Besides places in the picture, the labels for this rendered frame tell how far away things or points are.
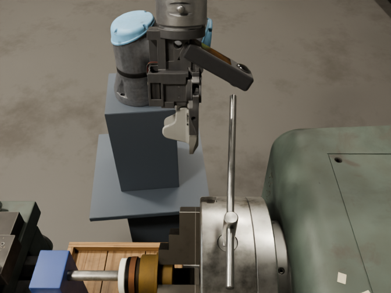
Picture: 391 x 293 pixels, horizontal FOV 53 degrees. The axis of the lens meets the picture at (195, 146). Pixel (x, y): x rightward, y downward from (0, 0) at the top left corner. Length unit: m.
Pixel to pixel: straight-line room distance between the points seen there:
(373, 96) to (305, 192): 2.53
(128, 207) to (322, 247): 0.79
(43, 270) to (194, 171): 0.73
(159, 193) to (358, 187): 0.76
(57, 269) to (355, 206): 0.57
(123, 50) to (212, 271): 0.63
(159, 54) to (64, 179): 1.94
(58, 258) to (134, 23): 0.59
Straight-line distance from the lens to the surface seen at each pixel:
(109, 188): 1.39
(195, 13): 0.57
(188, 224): 0.76
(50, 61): 3.54
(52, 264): 0.84
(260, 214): 0.71
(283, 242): 0.74
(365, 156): 0.83
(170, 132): 0.64
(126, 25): 1.05
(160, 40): 0.59
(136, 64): 1.07
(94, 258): 1.09
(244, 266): 0.66
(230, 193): 0.63
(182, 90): 0.60
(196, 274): 0.85
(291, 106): 2.94
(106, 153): 1.51
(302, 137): 0.83
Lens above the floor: 1.81
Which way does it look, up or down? 45 degrees down
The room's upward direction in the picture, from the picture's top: straight up
